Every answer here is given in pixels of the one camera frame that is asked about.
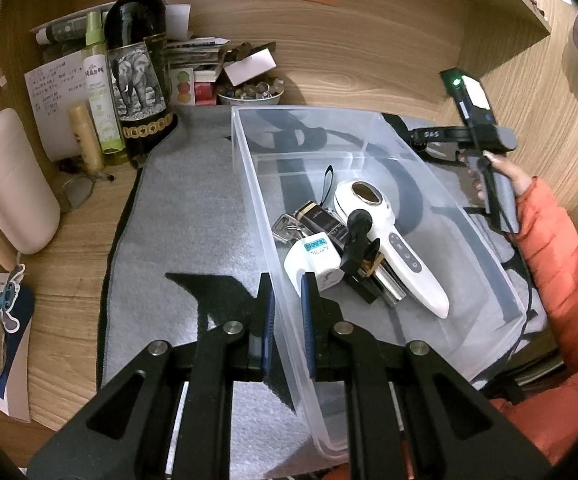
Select bowl of small trinkets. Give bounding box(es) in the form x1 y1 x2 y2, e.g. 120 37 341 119
217 80 286 107

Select blue cartoon sticker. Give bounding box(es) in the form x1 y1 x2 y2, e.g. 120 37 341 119
0 265 26 332

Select pale yellow tube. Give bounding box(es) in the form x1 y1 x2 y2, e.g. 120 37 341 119
68 104 106 173

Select blue and white card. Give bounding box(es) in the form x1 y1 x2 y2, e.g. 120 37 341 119
0 285 37 423

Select eyeglasses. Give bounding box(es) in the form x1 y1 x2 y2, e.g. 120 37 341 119
59 170 117 213

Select black and gold lighter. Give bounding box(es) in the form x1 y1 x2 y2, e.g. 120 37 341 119
294 201 351 252

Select green spray bottle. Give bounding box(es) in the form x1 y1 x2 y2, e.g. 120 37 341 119
81 11 128 166

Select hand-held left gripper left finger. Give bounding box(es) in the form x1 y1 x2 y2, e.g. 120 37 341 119
26 272 276 480

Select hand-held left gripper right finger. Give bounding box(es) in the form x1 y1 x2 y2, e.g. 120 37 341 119
300 272 552 480

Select stack of books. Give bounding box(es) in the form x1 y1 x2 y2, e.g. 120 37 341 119
164 35 235 106

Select grey mat with black print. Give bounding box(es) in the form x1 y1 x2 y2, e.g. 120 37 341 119
98 102 560 480

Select black wrist strap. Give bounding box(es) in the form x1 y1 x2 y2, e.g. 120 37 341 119
318 165 338 209

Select black and silver case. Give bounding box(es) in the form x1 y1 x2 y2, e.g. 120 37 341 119
349 260 406 307

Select beige jug with handle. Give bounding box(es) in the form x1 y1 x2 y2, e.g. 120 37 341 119
0 107 62 271

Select card with coloured dots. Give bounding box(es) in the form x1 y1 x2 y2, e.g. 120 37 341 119
169 67 196 106

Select white folded card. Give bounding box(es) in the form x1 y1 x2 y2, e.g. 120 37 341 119
222 49 277 87

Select bunch of keys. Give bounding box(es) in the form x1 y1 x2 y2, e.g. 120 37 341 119
273 212 303 244

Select rolled patterned paper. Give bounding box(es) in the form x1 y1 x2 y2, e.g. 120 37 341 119
31 7 114 46

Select person's right forearm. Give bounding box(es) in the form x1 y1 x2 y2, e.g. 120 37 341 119
489 175 578 466

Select black cable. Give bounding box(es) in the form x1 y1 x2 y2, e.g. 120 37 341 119
482 240 541 398

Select white handheld facial device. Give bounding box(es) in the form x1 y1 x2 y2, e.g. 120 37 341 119
334 180 451 320

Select dark wine bottle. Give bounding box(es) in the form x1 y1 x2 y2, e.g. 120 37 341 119
104 0 179 157

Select black clip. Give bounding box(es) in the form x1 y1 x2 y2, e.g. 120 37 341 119
339 232 385 282

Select red and white box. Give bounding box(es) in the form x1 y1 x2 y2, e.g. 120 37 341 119
194 80 218 106

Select clear plastic storage box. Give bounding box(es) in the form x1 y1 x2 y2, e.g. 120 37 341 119
231 105 527 461

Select white handwritten note paper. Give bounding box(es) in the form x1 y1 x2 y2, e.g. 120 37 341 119
24 52 90 161

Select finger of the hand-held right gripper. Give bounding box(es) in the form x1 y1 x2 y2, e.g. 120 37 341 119
382 113 416 143

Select person's right hand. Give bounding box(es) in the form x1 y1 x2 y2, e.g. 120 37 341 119
462 153 532 207

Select white charger adapter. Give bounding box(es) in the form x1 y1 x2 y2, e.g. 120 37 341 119
284 234 344 293

